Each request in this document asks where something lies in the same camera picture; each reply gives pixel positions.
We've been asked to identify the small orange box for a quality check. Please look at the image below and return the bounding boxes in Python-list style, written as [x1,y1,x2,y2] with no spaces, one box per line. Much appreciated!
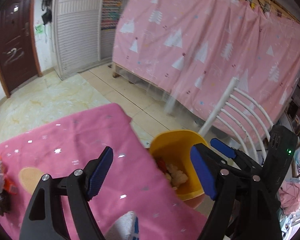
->
[0,157,17,194]

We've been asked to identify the black plastic bag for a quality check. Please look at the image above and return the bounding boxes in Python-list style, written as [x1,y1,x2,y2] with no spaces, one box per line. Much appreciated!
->
[0,190,11,216]

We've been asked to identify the red wrapper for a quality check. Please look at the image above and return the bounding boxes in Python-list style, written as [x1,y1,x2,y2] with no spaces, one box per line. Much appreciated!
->
[155,158,167,174]

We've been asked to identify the yellow plastic trash bin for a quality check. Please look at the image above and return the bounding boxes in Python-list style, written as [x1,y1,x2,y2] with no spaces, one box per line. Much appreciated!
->
[149,129,208,200]

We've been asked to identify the pink star tablecloth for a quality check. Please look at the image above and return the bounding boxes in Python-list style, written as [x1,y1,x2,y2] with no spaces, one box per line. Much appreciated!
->
[0,103,206,239]

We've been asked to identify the white knitted glove cuff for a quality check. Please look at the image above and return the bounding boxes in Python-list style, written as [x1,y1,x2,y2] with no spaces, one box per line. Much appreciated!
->
[105,211,140,240]

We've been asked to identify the beige oval bristle brush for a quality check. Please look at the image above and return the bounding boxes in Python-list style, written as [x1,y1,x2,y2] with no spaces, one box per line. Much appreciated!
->
[18,167,44,194]

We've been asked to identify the white slatted wardrobe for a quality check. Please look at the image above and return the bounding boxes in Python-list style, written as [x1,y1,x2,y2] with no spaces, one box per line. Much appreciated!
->
[52,0,128,80]

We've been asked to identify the pink tree-print bed curtain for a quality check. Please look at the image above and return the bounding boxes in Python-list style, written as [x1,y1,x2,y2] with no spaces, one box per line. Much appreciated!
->
[113,0,300,126]

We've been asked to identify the dark brown wooden door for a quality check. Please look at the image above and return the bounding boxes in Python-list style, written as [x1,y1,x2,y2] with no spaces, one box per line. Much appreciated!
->
[0,0,42,98]

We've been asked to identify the black bags hanging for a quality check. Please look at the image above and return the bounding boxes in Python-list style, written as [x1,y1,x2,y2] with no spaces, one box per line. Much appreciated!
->
[41,0,52,25]

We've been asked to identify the wooden bed frame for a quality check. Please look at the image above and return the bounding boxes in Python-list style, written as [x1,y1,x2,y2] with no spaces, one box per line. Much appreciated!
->
[111,62,170,102]

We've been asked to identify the colourful wall chart poster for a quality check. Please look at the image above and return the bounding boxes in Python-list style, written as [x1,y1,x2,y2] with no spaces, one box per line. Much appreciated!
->
[101,0,122,30]

